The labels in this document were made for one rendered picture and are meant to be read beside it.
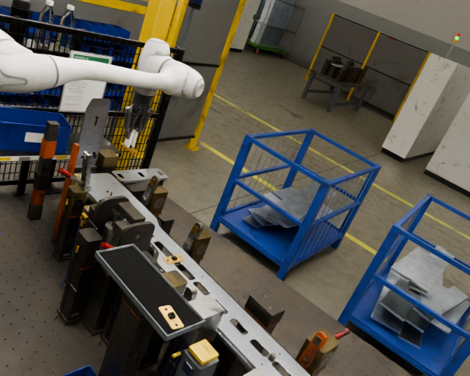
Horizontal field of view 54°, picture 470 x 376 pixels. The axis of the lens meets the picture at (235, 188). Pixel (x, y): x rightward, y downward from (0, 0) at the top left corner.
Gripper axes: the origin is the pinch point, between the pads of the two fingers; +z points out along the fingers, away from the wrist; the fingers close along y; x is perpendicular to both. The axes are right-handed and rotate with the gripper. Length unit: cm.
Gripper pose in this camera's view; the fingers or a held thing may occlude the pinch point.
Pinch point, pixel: (130, 138)
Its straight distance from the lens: 195.5
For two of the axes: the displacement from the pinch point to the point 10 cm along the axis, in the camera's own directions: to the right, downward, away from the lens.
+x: -6.7, -5.2, 5.3
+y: 6.6, -0.8, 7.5
